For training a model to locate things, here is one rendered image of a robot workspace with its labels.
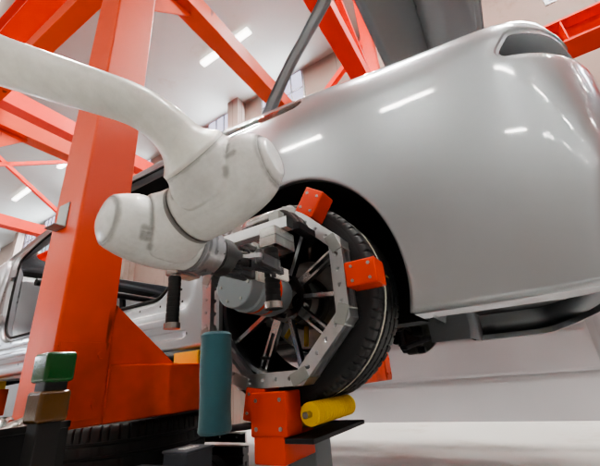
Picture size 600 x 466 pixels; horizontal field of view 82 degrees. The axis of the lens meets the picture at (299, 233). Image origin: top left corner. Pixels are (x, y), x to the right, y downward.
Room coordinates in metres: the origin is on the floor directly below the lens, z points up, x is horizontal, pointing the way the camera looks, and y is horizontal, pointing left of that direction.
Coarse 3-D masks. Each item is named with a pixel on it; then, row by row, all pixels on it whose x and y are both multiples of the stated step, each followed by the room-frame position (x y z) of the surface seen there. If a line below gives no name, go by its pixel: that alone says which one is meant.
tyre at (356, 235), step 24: (336, 216) 1.02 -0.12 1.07; (360, 240) 0.99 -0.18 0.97; (384, 264) 1.09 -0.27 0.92; (384, 288) 1.03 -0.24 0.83; (360, 312) 1.00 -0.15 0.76; (384, 312) 1.04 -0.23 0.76; (360, 336) 1.00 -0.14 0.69; (384, 336) 1.08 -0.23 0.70; (336, 360) 1.04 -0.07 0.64; (360, 360) 1.02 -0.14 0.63; (384, 360) 1.19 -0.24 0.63; (336, 384) 1.05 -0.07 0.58; (360, 384) 1.20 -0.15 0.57
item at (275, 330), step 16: (304, 240) 1.11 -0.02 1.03; (320, 240) 1.21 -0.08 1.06; (288, 256) 1.36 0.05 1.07; (320, 272) 1.09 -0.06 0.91; (304, 288) 1.11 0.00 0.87; (304, 304) 1.12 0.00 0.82; (224, 320) 1.25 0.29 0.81; (240, 320) 1.31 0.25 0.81; (256, 320) 1.40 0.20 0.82; (288, 320) 1.14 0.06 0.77; (304, 320) 1.11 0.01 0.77; (320, 320) 1.09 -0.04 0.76; (240, 336) 1.24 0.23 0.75; (256, 336) 1.37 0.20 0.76; (272, 336) 1.18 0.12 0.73; (240, 352) 1.22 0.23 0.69; (256, 352) 1.30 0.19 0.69; (272, 352) 1.18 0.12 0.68; (256, 368) 1.18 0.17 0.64; (272, 368) 1.24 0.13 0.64; (288, 368) 1.32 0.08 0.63
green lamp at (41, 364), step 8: (48, 352) 0.50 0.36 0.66; (56, 352) 0.50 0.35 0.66; (64, 352) 0.51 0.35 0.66; (72, 352) 0.52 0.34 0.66; (40, 360) 0.50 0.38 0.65; (48, 360) 0.49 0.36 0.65; (56, 360) 0.50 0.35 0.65; (64, 360) 0.51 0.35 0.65; (72, 360) 0.52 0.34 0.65; (40, 368) 0.50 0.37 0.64; (48, 368) 0.50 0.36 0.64; (56, 368) 0.50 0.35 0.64; (64, 368) 0.51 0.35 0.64; (72, 368) 0.52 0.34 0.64; (32, 376) 0.51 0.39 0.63; (40, 376) 0.50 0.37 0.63; (48, 376) 0.50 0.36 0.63; (56, 376) 0.51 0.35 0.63; (64, 376) 0.51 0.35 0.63; (72, 376) 0.52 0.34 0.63
